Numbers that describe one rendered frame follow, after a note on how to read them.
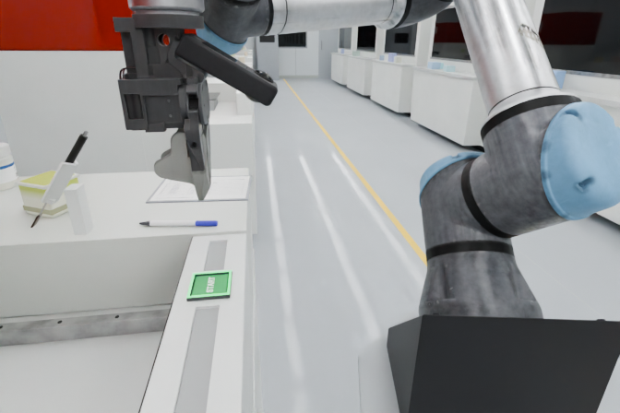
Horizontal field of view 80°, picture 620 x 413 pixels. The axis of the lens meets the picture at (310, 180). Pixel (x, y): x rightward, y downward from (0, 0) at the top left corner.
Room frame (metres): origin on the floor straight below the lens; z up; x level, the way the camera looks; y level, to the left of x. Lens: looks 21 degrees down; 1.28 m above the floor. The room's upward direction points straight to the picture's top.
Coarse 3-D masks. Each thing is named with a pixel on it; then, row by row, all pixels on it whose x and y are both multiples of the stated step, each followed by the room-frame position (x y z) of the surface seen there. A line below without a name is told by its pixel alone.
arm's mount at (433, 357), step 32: (416, 320) 0.33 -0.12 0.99; (448, 320) 0.31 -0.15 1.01; (480, 320) 0.31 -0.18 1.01; (512, 320) 0.31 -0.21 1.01; (544, 320) 0.31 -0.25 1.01; (576, 320) 0.31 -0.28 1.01; (416, 352) 0.32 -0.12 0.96; (448, 352) 0.31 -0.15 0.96; (480, 352) 0.31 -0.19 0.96; (512, 352) 0.31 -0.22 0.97; (544, 352) 0.31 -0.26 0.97; (576, 352) 0.31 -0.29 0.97; (608, 352) 0.31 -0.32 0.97; (416, 384) 0.31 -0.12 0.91; (448, 384) 0.31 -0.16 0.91; (480, 384) 0.31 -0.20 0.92; (512, 384) 0.31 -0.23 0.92; (544, 384) 0.31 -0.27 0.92; (576, 384) 0.31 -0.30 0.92
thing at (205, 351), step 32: (192, 256) 0.50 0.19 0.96; (224, 256) 0.51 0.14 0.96; (192, 320) 0.36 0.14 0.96; (224, 320) 0.36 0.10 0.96; (160, 352) 0.31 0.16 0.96; (192, 352) 0.32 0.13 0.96; (224, 352) 0.31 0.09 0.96; (160, 384) 0.27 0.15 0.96; (192, 384) 0.28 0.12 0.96; (224, 384) 0.27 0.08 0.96
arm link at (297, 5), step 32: (224, 0) 0.50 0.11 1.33; (256, 0) 0.52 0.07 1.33; (288, 0) 0.58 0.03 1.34; (320, 0) 0.61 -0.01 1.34; (352, 0) 0.65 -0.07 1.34; (384, 0) 0.69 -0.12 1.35; (416, 0) 0.72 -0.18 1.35; (224, 32) 0.54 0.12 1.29; (256, 32) 0.57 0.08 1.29; (288, 32) 0.61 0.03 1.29
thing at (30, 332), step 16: (48, 320) 0.48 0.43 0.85; (64, 320) 0.48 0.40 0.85; (80, 320) 0.48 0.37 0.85; (96, 320) 0.48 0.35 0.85; (112, 320) 0.48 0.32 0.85; (128, 320) 0.49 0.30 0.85; (144, 320) 0.49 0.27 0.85; (160, 320) 0.49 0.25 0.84; (0, 336) 0.46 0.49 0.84; (16, 336) 0.46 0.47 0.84; (32, 336) 0.46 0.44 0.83; (48, 336) 0.47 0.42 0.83; (64, 336) 0.47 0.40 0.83; (80, 336) 0.47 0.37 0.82; (96, 336) 0.48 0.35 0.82
